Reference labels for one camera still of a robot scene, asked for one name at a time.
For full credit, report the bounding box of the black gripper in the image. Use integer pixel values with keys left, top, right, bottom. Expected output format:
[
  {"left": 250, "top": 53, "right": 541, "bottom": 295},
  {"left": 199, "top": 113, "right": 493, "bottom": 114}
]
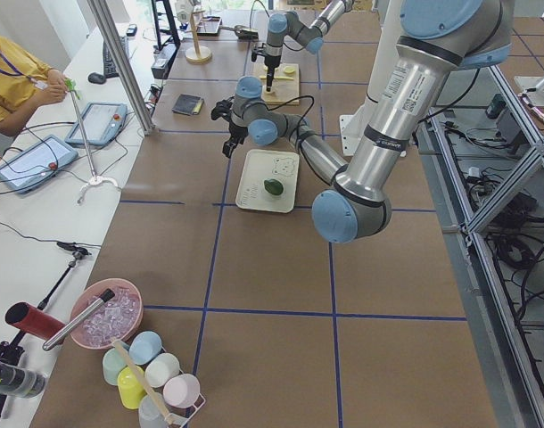
[
  {"left": 222, "top": 118, "right": 247, "bottom": 157},
  {"left": 264, "top": 55, "right": 281, "bottom": 93}
]

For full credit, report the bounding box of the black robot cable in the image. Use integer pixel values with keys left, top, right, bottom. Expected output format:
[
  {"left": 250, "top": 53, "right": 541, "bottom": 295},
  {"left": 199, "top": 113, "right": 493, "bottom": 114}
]
[{"left": 235, "top": 95, "right": 316, "bottom": 135}]

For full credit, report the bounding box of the grey folded cloth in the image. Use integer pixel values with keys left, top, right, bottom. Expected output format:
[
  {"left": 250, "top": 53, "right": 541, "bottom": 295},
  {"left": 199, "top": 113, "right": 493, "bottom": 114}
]
[{"left": 171, "top": 94, "right": 204, "bottom": 116}]

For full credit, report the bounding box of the black computer mouse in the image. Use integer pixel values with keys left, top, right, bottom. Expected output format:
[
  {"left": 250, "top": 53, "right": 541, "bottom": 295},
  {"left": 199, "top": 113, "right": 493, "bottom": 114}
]
[{"left": 87, "top": 72, "right": 107, "bottom": 85}]

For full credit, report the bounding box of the mint green cup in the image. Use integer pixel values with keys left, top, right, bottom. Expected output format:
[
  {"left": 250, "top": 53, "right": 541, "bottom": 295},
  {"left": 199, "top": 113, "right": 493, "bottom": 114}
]
[{"left": 102, "top": 348, "right": 127, "bottom": 386}]

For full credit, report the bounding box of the white cup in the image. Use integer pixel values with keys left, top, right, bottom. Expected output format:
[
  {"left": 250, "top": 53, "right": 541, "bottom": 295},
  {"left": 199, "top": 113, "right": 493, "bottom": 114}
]
[{"left": 144, "top": 352, "right": 180, "bottom": 388}]

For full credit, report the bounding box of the white tripod stick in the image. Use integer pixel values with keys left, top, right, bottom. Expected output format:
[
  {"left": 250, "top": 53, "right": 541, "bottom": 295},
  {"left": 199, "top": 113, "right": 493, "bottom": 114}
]
[{"left": 65, "top": 78, "right": 121, "bottom": 205}]

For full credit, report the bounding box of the metal scoop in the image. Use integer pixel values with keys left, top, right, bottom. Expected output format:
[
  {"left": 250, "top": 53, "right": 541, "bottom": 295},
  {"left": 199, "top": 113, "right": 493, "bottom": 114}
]
[{"left": 219, "top": 25, "right": 260, "bottom": 41}]

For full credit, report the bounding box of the white wire cup rack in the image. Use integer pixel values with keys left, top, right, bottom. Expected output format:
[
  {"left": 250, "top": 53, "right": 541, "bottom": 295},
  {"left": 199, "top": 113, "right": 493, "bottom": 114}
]
[{"left": 111, "top": 338, "right": 207, "bottom": 424}]

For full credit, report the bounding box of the wooden cutting board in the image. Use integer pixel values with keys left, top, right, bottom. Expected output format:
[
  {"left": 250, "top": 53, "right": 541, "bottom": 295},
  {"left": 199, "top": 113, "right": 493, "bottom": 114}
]
[{"left": 252, "top": 62, "right": 300, "bottom": 105}]

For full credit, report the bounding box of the lower teach pendant tablet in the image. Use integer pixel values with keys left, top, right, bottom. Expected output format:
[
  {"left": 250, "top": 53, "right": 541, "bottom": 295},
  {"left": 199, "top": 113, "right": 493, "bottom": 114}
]
[{"left": 0, "top": 135, "right": 78, "bottom": 193}]

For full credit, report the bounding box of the pink bowl with ice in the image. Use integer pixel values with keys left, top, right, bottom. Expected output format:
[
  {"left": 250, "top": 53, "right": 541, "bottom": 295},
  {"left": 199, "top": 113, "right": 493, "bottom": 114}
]
[{"left": 70, "top": 278, "right": 144, "bottom": 350}]

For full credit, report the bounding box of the white rectangular tray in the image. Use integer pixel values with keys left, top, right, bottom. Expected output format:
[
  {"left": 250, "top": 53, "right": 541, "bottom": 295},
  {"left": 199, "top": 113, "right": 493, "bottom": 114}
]
[{"left": 235, "top": 149, "right": 300, "bottom": 213}]

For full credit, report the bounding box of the light blue cup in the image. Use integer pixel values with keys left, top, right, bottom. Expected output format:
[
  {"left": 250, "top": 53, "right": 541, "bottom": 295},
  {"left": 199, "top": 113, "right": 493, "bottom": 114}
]
[{"left": 129, "top": 331, "right": 162, "bottom": 366}]

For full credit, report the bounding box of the green lime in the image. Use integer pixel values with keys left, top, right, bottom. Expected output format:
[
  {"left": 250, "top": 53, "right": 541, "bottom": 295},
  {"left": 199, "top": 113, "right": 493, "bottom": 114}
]
[{"left": 263, "top": 178, "right": 284, "bottom": 196}]

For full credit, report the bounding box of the black tripod stand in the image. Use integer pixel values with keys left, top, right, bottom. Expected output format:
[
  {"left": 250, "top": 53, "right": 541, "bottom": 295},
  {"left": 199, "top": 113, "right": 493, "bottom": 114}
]
[{"left": 0, "top": 240, "right": 93, "bottom": 424}]

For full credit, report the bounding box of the upper teach pendant tablet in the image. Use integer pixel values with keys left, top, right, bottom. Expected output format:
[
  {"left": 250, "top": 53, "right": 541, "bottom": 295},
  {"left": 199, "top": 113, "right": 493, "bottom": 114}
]
[{"left": 81, "top": 102, "right": 128, "bottom": 147}]

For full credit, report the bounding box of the aluminium frame post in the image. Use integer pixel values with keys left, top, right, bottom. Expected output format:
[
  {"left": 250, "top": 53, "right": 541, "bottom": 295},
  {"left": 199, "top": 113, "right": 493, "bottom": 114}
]
[{"left": 87, "top": 0, "right": 154, "bottom": 136}]

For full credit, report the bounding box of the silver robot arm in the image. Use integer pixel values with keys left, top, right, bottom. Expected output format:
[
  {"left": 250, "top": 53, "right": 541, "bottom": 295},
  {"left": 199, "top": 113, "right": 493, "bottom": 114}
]
[
  {"left": 252, "top": 0, "right": 354, "bottom": 92},
  {"left": 211, "top": 1, "right": 515, "bottom": 243}
]

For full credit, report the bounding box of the pink cup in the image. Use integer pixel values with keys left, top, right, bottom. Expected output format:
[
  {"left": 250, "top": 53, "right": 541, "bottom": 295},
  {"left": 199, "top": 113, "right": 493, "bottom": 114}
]
[{"left": 162, "top": 374, "right": 201, "bottom": 408}]

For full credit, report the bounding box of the black keyboard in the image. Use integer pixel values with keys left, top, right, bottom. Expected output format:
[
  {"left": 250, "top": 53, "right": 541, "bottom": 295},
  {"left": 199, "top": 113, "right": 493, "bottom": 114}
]
[{"left": 102, "top": 35, "right": 131, "bottom": 79}]

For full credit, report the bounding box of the teach pendant tablet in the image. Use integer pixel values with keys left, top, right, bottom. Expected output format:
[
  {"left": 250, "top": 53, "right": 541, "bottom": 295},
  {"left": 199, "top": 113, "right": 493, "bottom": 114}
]
[
  {"left": 0, "top": 135, "right": 78, "bottom": 193},
  {"left": 81, "top": 102, "right": 128, "bottom": 147}
]

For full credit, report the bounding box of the wooden mug tree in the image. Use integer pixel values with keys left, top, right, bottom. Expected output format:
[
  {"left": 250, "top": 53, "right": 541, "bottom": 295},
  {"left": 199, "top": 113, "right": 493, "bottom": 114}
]
[{"left": 185, "top": 5, "right": 212, "bottom": 64}]

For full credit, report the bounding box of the person in yellow shirt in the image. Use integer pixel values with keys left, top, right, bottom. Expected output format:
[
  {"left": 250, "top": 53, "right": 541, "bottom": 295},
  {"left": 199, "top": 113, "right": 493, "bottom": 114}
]
[{"left": 0, "top": 36, "right": 69, "bottom": 138}]

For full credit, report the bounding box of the yellow cup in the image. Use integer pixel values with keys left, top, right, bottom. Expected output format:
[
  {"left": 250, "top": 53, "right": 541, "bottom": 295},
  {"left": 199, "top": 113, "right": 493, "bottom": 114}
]
[{"left": 117, "top": 366, "right": 146, "bottom": 410}]

